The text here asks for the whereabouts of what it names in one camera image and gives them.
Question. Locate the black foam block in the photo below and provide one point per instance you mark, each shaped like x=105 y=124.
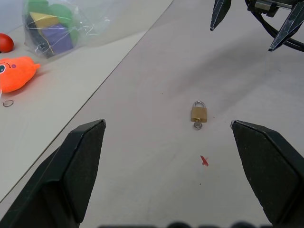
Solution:
x=35 y=35

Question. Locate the brass padlock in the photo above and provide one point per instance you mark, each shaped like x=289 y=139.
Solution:
x=199 y=114

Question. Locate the red ball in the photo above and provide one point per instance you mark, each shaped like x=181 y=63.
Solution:
x=5 y=42

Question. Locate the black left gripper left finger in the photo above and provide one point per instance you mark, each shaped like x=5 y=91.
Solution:
x=71 y=166

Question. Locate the red cross mark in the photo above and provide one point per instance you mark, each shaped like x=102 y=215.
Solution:
x=204 y=161

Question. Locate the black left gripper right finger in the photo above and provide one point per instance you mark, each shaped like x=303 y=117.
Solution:
x=270 y=171

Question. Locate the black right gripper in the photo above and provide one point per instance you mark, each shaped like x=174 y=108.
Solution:
x=263 y=6

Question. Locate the yellow foam block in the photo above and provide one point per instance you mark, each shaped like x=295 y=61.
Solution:
x=44 y=20

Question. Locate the clear plastic bag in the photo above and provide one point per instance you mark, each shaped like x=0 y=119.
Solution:
x=90 y=28

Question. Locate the green foam block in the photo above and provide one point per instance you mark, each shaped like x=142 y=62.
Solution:
x=64 y=14

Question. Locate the orange plush toy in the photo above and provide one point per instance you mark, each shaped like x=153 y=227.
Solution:
x=16 y=73

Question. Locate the purple foam block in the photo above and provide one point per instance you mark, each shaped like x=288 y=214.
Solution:
x=59 y=39

